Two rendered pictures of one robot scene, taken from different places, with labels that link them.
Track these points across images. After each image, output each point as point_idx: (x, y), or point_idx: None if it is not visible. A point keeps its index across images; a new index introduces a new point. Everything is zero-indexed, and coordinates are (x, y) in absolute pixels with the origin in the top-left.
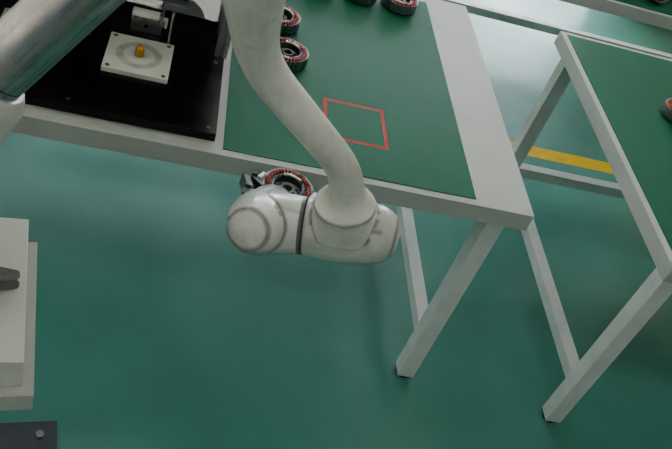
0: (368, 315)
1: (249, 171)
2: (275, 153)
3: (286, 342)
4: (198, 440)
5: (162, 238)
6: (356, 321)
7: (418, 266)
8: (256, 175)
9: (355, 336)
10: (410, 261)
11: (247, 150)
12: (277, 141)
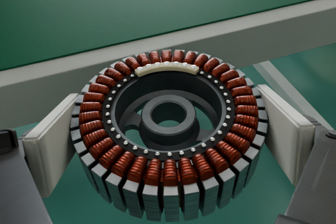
0: (266, 151)
1: (57, 102)
2: (98, 34)
3: (215, 218)
4: None
5: (67, 167)
6: (260, 162)
7: (296, 94)
8: (13, 140)
9: (268, 178)
10: (287, 93)
11: (27, 56)
12: (95, 10)
